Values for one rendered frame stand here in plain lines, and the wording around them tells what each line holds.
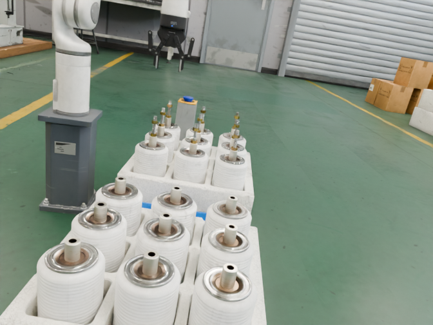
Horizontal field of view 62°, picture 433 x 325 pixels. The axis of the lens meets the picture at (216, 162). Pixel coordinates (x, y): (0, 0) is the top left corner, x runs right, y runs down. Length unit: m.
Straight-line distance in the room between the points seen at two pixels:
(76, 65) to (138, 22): 4.99
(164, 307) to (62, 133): 0.69
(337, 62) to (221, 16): 2.01
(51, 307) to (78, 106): 0.65
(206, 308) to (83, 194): 0.73
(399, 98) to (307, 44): 2.10
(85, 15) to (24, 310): 0.73
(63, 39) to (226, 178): 0.58
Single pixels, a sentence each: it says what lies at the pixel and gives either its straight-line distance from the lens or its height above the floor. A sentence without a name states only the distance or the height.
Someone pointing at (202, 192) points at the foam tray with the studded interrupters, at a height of 0.17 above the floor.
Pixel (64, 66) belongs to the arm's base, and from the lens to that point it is 1.10.
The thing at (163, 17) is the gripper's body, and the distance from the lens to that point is 1.11.
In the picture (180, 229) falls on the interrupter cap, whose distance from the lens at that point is 0.67.
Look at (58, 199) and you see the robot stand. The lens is 1.21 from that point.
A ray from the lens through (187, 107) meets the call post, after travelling 1.42.
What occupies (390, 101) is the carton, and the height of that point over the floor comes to 0.12.
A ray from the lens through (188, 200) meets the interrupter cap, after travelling 0.78.
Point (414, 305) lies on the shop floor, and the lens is 1.17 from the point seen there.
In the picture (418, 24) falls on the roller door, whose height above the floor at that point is 1.11.
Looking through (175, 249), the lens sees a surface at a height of 0.24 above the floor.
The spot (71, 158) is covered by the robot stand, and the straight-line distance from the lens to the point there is 1.14.
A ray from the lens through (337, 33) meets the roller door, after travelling 6.37.
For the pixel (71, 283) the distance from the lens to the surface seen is 0.57.
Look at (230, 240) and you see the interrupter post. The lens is 0.66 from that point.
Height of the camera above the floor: 0.61
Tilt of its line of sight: 21 degrees down
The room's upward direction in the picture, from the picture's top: 10 degrees clockwise
